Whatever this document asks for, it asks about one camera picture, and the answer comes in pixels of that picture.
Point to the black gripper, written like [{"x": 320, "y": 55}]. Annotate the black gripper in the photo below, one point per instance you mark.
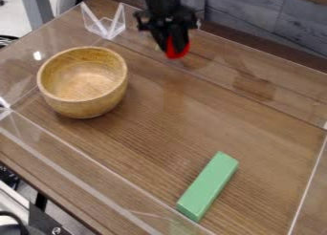
[{"x": 164, "y": 12}]

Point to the red felt strawberry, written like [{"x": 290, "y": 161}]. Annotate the red felt strawberry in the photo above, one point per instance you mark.
[{"x": 169, "y": 50}]

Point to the wooden bowl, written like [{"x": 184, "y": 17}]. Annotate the wooden bowl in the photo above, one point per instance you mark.
[{"x": 82, "y": 81}]

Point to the green rectangular block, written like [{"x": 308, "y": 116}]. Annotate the green rectangular block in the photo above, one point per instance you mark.
[{"x": 206, "y": 186}]

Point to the clear acrylic corner bracket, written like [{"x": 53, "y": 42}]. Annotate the clear acrylic corner bracket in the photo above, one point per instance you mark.
[{"x": 106, "y": 28}]

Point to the clear acrylic tray wall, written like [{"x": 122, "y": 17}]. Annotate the clear acrylic tray wall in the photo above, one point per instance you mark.
[{"x": 117, "y": 169}]

